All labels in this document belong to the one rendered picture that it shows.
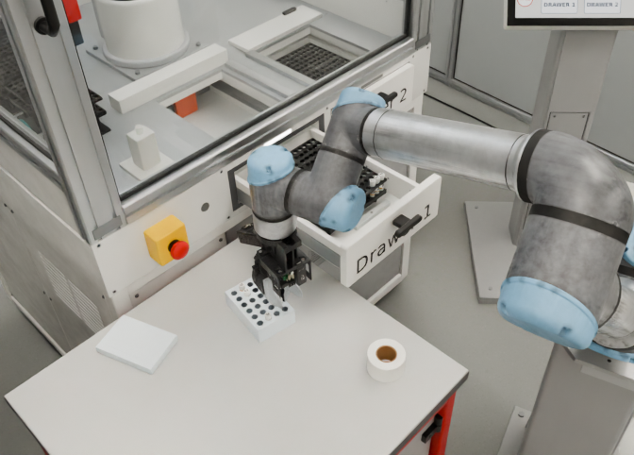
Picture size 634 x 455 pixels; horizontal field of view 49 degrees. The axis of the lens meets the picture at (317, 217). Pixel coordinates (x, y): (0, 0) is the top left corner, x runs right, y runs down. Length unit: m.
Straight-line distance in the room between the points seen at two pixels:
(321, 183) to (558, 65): 1.24
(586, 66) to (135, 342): 1.49
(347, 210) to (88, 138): 0.46
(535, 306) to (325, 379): 0.56
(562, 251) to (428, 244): 1.81
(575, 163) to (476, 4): 2.45
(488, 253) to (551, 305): 1.75
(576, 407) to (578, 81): 0.98
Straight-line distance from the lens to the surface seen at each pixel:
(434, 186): 1.43
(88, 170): 1.24
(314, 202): 1.05
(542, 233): 0.84
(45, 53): 1.13
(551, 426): 1.79
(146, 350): 1.35
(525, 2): 1.97
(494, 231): 2.65
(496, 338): 2.36
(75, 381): 1.37
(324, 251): 1.36
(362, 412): 1.25
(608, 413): 1.69
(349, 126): 1.05
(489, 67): 3.34
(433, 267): 2.53
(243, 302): 1.36
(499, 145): 0.91
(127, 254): 1.39
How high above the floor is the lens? 1.82
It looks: 42 degrees down
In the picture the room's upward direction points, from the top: 2 degrees counter-clockwise
